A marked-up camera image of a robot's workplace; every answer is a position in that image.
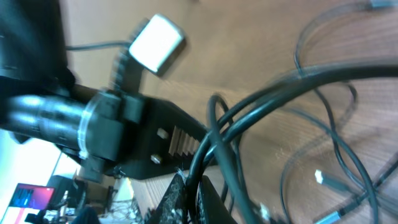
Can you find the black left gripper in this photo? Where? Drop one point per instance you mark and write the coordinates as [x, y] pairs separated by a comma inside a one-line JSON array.
[[136, 137]]

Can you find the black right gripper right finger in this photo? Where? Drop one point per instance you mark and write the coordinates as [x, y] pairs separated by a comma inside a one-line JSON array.
[[210, 208]]

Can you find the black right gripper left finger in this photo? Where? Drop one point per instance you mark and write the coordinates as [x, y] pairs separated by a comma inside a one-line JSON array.
[[172, 209]]

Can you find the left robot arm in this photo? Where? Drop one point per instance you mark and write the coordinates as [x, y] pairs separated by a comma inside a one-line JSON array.
[[39, 94]]

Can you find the background computer monitor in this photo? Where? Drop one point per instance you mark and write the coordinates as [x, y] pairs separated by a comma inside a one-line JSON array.
[[31, 196]]

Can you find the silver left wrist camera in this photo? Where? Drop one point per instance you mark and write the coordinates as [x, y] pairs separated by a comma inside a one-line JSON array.
[[158, 45]]

